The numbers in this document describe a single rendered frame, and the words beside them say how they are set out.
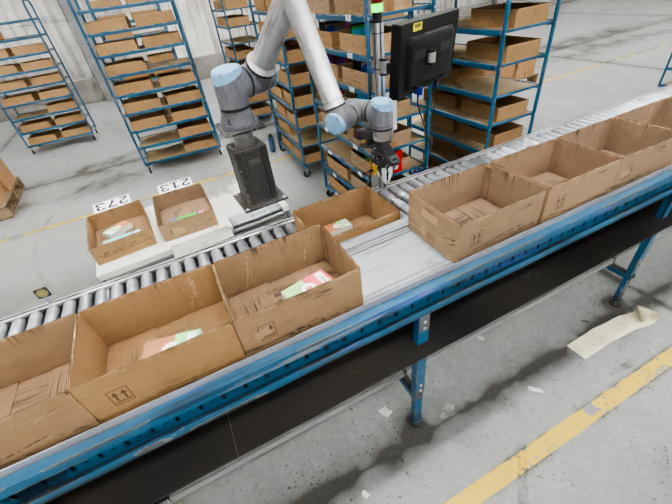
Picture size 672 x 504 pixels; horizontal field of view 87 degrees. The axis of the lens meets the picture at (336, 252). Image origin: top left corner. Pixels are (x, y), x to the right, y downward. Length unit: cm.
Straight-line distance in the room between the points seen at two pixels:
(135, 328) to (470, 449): 147
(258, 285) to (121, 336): 46
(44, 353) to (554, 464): 195
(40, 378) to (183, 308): 44
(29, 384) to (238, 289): 65
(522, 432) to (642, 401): 61
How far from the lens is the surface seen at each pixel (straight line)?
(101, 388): 108
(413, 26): 179
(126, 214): 237
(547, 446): 201
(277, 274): 130
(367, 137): 195
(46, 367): 143
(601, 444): 211
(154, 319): 132
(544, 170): 198
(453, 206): 161
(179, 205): 233
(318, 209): 168
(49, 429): 117
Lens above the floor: 173
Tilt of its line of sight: 38 degrees down
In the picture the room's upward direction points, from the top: 8 degrees counter-clockwise
